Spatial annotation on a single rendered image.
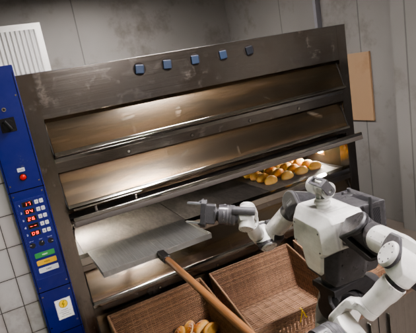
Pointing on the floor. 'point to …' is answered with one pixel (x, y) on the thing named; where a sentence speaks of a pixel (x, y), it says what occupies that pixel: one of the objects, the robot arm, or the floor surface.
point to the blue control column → (24, 145)
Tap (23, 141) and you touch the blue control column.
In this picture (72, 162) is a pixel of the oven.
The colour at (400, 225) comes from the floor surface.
